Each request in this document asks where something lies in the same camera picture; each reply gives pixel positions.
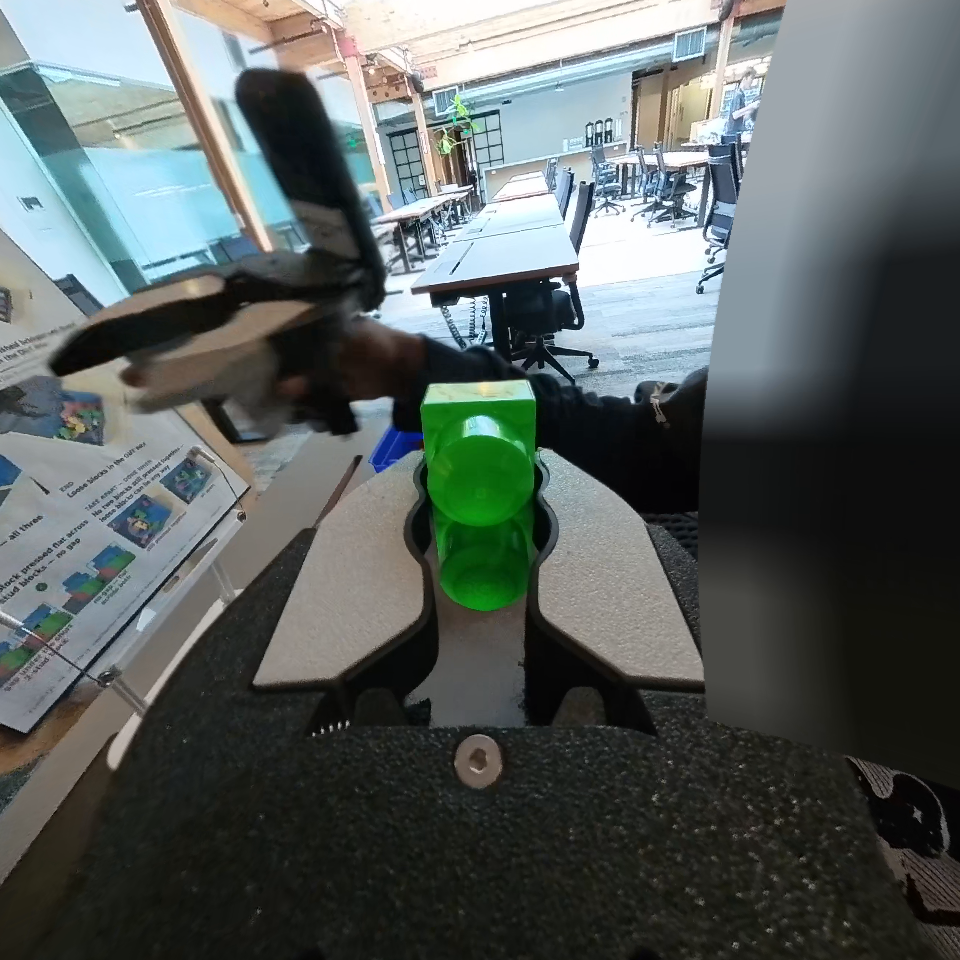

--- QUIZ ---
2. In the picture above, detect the green two-stud mega block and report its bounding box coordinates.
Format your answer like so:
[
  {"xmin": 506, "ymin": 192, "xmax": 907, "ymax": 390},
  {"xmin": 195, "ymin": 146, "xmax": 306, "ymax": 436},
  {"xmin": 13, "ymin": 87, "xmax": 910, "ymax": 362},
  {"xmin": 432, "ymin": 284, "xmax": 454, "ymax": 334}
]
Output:
[{"xmin": 419, "ymin": 378, "xmax": 540, "ymax": 615}]

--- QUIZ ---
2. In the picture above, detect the printed instruction sheet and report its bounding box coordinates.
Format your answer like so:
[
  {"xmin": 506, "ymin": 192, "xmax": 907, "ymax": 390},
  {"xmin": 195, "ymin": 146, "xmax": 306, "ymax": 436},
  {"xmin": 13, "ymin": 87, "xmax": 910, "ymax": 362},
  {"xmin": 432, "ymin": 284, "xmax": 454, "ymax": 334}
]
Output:
[{"xmin": 0, "ymin": 233, "xmax": 249, "ymax": 733}]

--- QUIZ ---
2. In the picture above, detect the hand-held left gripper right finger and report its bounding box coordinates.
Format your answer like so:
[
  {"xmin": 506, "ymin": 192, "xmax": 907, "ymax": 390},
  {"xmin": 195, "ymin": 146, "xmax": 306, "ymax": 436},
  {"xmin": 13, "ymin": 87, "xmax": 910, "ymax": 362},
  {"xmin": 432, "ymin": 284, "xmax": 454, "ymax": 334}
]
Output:
[{"xmin": 528, "ymin": 447, "xmax": 706, "ymax": 688}]

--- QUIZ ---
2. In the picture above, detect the grey background table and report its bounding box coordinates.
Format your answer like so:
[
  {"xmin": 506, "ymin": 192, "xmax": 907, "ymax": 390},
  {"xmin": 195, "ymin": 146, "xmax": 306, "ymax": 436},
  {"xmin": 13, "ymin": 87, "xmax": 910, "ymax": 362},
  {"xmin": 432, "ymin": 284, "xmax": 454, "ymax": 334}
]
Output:
[{"xmin": 593, "ymin": 143, "xmax": 739, "ymax": 226}]

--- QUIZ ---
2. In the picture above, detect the blue bin with white label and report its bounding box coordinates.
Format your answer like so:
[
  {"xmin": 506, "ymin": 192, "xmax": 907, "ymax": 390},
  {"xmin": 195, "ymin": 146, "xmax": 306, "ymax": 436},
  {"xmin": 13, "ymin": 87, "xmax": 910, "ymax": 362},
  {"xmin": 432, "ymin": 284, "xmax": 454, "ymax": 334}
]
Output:
[{"xmin": 371, "ymin": 426, "xmax": 427, "ymax": 477}]

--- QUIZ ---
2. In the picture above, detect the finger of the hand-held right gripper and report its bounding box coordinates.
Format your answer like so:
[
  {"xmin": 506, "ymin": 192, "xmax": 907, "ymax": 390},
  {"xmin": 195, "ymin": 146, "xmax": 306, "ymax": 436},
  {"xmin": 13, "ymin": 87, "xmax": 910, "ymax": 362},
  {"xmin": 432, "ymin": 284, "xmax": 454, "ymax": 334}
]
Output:
[
  {"xmin": 119, "ymin": 299, "xmax": 327, "ymax": 420},
  {"xmin": 48, "ymin": 273, "xmax": 244, "ymax": 378}
]

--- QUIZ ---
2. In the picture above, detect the row of background desks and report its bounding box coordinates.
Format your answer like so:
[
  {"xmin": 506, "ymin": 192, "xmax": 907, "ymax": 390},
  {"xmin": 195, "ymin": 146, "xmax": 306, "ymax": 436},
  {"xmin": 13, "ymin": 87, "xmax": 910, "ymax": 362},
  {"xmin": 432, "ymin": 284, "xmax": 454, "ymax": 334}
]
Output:
[{"xmin": 408, "ymin": 168, "xmax": 586, "ymax": 354}]

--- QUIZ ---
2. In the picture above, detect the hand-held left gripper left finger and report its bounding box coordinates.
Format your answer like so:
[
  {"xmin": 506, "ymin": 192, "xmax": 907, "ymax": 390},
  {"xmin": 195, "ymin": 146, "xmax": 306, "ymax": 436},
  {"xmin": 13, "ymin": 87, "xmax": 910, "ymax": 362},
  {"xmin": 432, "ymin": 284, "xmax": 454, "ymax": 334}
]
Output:
[{"xmin": 254, "ymin": 450, "xmax": 439, "ymax": 691}]

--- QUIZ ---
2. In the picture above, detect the black office chair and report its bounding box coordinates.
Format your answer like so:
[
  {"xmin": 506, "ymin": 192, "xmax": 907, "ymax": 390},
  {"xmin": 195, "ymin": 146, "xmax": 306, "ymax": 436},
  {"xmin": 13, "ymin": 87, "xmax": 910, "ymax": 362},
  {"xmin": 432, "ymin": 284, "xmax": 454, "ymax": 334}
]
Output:
[
  {"xmin": 695, "ymin": 143, "xmax": 744, "ymax": 295},
  {"xmin": 503, "ymin": 180, "xmax": 601, "ymax": 384}
]

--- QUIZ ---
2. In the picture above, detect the wooden background desk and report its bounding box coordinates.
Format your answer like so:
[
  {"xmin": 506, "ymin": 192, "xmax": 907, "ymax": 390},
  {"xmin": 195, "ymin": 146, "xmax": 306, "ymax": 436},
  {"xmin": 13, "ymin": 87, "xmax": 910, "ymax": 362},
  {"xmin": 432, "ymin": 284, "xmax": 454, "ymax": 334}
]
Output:
[{"xmin": 368, "ymin": 188, "xmax": 481, "ymax": 279}]

